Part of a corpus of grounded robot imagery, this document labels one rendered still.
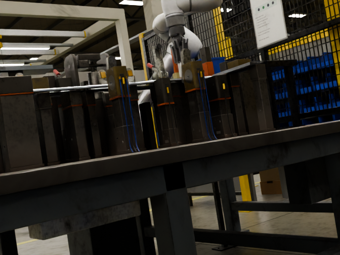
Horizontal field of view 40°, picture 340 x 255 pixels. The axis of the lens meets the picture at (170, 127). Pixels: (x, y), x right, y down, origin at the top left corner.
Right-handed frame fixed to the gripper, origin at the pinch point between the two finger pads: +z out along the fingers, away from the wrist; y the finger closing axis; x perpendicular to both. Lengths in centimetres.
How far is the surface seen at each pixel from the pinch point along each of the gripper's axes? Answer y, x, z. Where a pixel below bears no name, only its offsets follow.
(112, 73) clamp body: -15.0, 43.5, 2.5
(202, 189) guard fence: 218, -148, 84
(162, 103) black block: -13.1, 22.0, 16.2
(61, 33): 748, -220, -229
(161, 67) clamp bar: 19.5, -0.3, -5.8
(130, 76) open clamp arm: 19.4, 17.9, -2.1
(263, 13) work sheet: -2, -54, -27
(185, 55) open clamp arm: -13.0, 6.3, -4.0
